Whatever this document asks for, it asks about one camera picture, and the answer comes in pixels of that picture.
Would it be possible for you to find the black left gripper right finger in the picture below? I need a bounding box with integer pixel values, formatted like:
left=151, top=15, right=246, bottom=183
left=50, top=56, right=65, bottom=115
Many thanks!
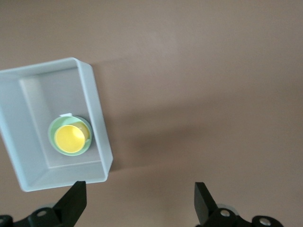
left=194, top=182, right=284, bottom=227

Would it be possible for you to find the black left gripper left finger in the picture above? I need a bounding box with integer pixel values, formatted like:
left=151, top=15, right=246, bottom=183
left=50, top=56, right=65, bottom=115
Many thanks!
left=14, top=181, right=88, bottom=227

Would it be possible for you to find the yellow cup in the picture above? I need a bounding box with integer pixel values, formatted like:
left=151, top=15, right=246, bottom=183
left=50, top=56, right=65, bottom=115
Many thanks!
left=54, top=120, right=90, bottom=153

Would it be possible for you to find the green bowl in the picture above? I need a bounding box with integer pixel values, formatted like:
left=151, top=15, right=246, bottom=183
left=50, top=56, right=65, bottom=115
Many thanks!
left=48, top=115, right=93, bottom=157

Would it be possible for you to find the clear plastic bin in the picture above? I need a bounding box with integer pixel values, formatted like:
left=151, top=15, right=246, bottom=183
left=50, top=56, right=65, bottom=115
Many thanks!
left=0, top=57, right=114, bottom=192

